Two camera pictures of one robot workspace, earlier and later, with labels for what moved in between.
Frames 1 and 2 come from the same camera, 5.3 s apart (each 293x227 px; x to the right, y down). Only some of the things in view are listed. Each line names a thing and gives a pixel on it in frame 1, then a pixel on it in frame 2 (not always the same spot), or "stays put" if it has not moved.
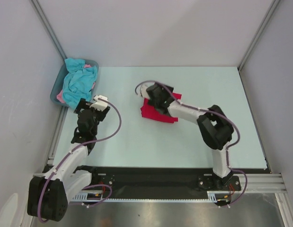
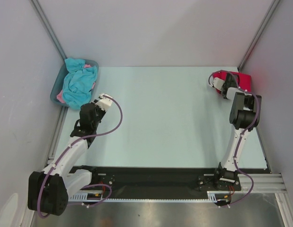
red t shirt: [148, 110] -> [244, 81]
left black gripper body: [98, 115] stays put
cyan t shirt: [78, 82] stays put
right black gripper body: [155, 93] -> [230, 80]
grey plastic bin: [58, 85] stays put
